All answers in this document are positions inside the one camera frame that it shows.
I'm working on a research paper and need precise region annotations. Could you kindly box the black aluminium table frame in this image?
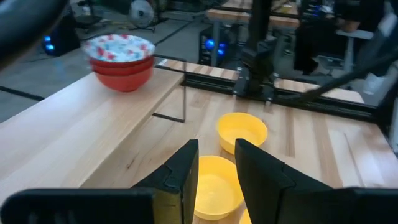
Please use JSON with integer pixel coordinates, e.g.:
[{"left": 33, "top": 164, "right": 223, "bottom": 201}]
[{"left": 155, "top": 51, "right": 398, "bottom": 153}]

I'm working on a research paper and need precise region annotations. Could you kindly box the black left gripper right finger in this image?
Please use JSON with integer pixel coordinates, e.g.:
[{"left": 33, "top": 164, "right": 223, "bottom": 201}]
[{"left": 235, "top": 139, "right": 398, "bottom": 224}]

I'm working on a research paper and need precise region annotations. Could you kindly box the black box with blue lights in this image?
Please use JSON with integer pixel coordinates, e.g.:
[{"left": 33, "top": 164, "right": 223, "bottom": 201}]
[{"left": 42, "top": 14, "right": 81, "bottom": 57}]

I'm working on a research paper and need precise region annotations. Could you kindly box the yellow plastic mini bowl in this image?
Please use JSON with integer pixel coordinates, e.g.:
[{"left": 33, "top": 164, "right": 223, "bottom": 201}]
[
  {"left": 238, "top": 208, "right": 253, "bottom": 224},
  {"left": 216, "top": 112, "right": 269, "bottom": 156},
  {"left": 194, "top": 155, "right": 245, "bottom": 222}
]

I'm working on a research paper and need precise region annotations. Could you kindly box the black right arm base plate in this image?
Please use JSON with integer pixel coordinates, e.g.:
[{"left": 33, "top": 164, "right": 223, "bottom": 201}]
[{"left": 232, "top": 67, "right": 280, "bottom": 99}]

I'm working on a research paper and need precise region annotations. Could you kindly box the wooden background table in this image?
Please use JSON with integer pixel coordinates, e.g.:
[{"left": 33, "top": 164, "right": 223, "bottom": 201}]
[{"left": 206, "top": 0, "right": 300, "bottom": 29}]

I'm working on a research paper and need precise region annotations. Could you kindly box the black left camera cable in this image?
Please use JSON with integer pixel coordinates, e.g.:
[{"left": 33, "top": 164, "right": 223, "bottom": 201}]
[{"left": 0, "top": 0, "right": 70, "bottom": 71}]

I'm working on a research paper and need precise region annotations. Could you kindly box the black computer with blue lights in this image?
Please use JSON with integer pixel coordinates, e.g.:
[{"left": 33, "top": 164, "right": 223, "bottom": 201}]
[{"left": 198, "top": 26, "right": 233, "bottom": 67}]

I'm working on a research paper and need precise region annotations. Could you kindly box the round floor fan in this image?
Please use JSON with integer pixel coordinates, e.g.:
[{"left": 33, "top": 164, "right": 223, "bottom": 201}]
[{"left": 127, "top": 0, "right": 156, "bottom": 30}]

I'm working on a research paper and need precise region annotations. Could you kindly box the red bowl with floral inside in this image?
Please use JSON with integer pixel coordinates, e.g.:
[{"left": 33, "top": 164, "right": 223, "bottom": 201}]
[
  {"left": 95, "top": 67, "right": 154, "bottom": 93},
  {"left": 82, "top": 33, "right": 155, "bottom": 68},
  {"left": 90, "top": 60, "right": 155, "bottom": 77}
]

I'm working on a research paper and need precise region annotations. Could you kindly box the wooden shelf riser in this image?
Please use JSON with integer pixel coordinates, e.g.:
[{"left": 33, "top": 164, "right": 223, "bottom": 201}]
[{"left": 0, "top": 57, "right": 188, "bottom": 206}]

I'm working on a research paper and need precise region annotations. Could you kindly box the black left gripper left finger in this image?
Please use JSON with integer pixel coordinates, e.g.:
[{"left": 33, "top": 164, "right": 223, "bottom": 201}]
[{"left": 1, "top": 139, "right": 200, "bottom": 224}]

